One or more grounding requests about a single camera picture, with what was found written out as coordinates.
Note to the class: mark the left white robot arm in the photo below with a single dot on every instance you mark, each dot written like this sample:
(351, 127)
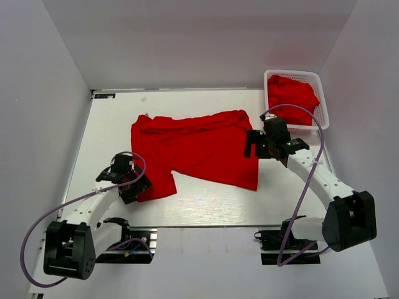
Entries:
(73, 244)

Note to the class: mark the white plastic basket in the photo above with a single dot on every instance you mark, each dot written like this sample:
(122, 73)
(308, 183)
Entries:
(320, 113)

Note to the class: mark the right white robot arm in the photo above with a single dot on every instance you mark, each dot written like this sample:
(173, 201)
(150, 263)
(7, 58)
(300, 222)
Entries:
(350, 217)

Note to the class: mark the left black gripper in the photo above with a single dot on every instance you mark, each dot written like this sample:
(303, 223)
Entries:
(130, 196)

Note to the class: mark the red shirts in basket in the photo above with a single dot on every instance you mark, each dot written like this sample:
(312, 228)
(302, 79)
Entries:
(283, 90)

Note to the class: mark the blue table label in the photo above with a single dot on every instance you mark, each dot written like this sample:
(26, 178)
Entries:
(104, 95)

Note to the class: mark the red t shirt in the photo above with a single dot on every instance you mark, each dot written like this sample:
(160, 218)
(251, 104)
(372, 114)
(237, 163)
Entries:
(208, 147)

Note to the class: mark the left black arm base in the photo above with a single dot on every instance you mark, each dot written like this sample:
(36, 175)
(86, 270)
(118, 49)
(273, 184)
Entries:
(134, 246)

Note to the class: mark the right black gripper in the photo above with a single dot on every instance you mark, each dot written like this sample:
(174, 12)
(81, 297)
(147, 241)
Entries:
(252, 137)

